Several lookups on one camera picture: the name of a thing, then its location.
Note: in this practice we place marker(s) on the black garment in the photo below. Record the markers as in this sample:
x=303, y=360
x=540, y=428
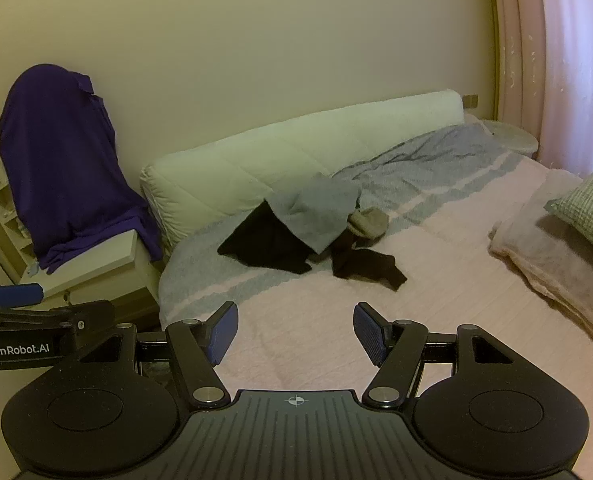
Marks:
x=366, y=262
x=261, y=245

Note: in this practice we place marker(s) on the beige socks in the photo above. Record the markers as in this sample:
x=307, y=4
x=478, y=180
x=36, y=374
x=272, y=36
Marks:
x=369, y=221

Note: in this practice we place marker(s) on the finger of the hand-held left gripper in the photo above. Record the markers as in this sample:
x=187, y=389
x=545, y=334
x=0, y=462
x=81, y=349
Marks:
x=16, y=294

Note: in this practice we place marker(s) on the pink curtain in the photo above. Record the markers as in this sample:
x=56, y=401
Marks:
x=566, y=60

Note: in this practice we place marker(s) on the wall socket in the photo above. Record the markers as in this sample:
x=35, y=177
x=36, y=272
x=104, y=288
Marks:
x=470, y=100

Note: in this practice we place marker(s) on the white nightstand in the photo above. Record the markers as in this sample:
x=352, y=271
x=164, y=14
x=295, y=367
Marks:
x=96, y=260

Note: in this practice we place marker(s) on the pink grey striped bedspread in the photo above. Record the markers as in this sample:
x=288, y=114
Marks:
x=451, y=260

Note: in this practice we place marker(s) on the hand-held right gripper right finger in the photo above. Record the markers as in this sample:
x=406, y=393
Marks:
x=369, y=335

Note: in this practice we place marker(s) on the white padded headboard cushion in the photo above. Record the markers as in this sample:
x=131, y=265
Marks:
x=276, y=155

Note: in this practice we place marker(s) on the pink folded blanket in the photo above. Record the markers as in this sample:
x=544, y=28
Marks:
x=551, y=250

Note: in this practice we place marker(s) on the grey towel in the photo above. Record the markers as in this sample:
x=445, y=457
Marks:
x=316, y=210

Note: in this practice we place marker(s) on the purple shirt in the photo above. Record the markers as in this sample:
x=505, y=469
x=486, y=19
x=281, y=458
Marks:
x=61, y=160

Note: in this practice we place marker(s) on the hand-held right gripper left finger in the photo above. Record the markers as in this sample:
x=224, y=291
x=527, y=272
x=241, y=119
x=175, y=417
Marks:
x=224, y=332

